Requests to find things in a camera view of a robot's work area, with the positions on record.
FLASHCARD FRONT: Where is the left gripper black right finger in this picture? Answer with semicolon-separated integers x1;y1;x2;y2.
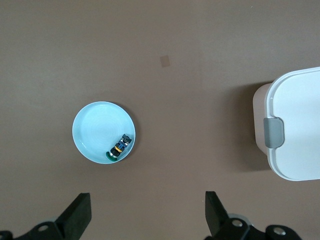
204;191;303;240

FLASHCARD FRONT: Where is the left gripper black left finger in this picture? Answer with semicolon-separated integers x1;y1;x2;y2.
0;192;93;240

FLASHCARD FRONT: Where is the white lidded lunch box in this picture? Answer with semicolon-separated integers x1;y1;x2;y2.
252;66;320;182

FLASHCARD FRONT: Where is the clear tape patch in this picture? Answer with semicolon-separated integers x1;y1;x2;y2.
159;55;171;69

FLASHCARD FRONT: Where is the light blue round plate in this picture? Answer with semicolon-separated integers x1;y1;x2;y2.
71;101;137;165

